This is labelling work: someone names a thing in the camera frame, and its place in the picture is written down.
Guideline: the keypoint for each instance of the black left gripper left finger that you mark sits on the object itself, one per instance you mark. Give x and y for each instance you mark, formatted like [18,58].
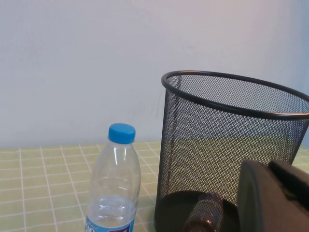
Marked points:
[258,205]

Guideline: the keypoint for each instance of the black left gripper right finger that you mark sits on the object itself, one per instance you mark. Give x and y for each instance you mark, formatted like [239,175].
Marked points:
[294,183]

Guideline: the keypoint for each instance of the clear bottle brown neck label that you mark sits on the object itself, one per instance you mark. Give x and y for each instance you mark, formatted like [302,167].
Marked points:
[205,215]

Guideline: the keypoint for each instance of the black mesh wastebasket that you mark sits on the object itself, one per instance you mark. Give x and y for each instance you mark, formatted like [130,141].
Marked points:
[217,145]

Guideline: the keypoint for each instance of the clear bottle blue label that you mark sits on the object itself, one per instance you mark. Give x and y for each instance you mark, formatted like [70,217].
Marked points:
[113,174]

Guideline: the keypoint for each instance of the green checked tablecloth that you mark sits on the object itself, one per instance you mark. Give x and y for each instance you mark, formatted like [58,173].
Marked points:
[36,193]

